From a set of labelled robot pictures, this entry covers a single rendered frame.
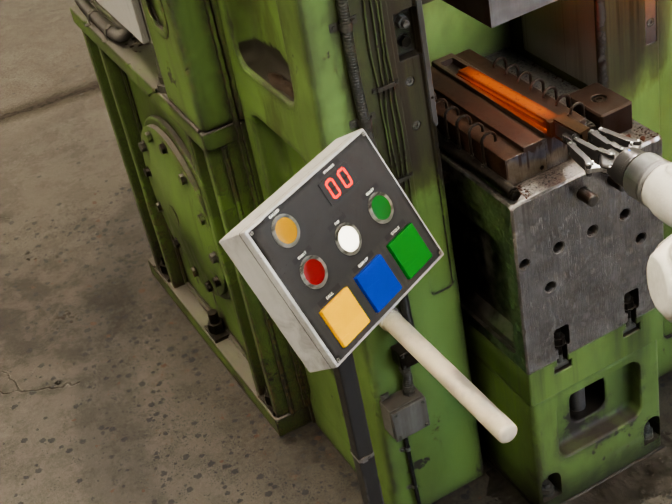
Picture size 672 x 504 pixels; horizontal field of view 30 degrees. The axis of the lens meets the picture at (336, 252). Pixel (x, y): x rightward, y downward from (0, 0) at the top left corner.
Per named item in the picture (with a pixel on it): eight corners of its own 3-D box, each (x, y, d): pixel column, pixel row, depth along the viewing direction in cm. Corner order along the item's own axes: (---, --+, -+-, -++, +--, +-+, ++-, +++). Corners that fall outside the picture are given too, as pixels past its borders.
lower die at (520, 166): (588, 150, 257) (586, 114, 252) (507, 188, 251) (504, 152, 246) (473, 78, 288) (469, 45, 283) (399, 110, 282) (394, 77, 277)
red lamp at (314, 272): (332, 280, 210) (328, 260, 208) (308, 292, 209) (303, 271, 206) (323, 272, 213) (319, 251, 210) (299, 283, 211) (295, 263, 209)
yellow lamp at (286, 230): (304, 239, 208) (300, 218, 206) (280, 251, 207) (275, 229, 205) (296, 231, 211) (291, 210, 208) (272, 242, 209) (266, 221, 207)
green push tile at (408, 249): (434, 256, 226) (411, 222, 224) (411, 279, 222) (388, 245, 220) (427, 257, 227) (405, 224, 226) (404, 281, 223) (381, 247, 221)
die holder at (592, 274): (665, 303, 283) (663, 135, 256) (528, 376, 271) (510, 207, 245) (519, 197, 325) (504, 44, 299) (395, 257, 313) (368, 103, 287)
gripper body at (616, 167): (622, 199, 230) (590, 179, 237) (658, 181, 233) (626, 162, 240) (620, 164, 226) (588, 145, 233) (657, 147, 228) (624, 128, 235)
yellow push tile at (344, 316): (371, 320, 214) (347, 286, 212) (345, 347, 210) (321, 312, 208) (364, 322, 216) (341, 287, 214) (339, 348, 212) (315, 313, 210)
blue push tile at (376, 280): (403, 287, 220) (380, 253, 218) (379, 312, 216) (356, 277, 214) (396, 289, 222) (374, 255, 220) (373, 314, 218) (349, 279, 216)
